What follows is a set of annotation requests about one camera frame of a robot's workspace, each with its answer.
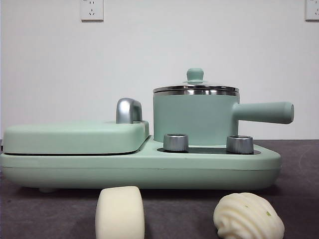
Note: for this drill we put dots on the twisted ridged white bun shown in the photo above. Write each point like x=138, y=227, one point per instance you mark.
x=246, y=219

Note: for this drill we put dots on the green griddle lid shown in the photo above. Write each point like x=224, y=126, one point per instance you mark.
x=74, y=137

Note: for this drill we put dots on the white wall socket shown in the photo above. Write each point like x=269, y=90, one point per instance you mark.
x=312, y=10
x=91, y=11

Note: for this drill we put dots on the smooth white steamed bun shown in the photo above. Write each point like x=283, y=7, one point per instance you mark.
x=119, y=214

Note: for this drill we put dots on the silver control knob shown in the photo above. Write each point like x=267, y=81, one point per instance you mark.
x=175, y=143
x=239, y=144

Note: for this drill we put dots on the glass pot lid green knob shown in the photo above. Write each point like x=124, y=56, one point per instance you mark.
x=195, y=74

